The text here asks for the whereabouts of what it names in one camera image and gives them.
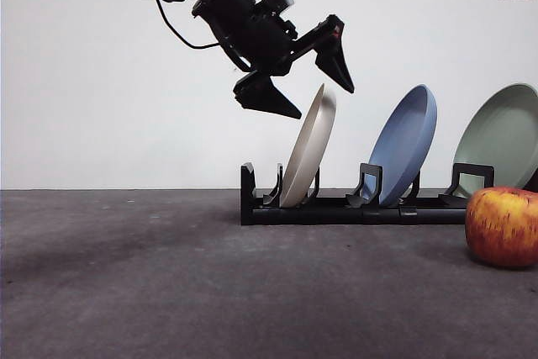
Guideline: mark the green round plate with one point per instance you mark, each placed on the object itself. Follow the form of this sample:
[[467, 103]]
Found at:
[[500, 140]]

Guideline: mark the blue round plate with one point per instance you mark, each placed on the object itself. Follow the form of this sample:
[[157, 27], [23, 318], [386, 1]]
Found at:
[[403, 144]]

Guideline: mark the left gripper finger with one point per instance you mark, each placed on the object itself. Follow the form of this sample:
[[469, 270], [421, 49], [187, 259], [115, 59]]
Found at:
[[265, 96], [334, 60]]

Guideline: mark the cream yellow round plate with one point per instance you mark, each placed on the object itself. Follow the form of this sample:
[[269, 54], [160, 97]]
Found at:
[[307, 153]]

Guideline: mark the black plate rack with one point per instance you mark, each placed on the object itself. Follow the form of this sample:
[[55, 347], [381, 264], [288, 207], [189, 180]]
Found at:
[[328, 214]]

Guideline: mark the red yellow apple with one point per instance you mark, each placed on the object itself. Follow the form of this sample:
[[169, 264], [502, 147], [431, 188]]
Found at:
[[504, 228]]

